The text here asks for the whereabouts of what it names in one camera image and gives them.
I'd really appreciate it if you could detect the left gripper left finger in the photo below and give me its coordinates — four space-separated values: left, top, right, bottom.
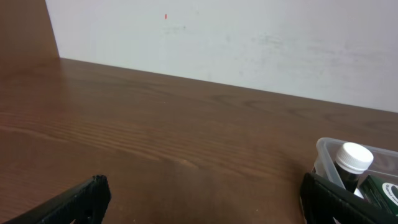
5 175 111 224

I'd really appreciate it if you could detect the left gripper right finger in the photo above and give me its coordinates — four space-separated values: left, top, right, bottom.
300 172 397 224

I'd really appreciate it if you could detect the dark bottle white cap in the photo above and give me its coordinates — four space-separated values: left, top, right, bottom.
334 142 374 193

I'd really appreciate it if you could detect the clear plastic container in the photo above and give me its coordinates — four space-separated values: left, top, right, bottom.
312 138 397 202

